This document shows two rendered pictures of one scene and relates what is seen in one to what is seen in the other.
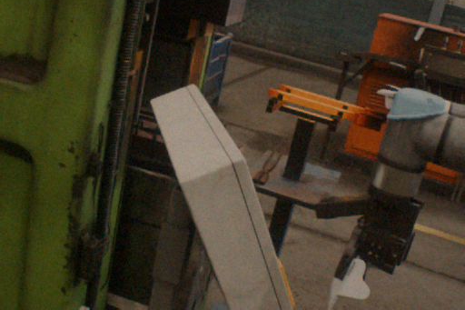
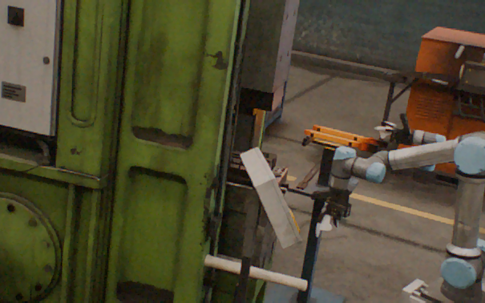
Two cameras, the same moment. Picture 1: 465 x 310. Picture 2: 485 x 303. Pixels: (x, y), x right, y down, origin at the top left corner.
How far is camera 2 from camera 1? 1.88 m
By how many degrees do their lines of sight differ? 1
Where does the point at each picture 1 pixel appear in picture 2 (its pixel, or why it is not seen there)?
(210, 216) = (264, 197)
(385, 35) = (429, 54)
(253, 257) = (280, 211)
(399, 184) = (338, 183)
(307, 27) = (372, 31)
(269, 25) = (332, 31)
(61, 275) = (200, 236)
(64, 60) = (200, 138)
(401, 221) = (342, 199)
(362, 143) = not seen: hidden behind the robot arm
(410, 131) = (340, 163)
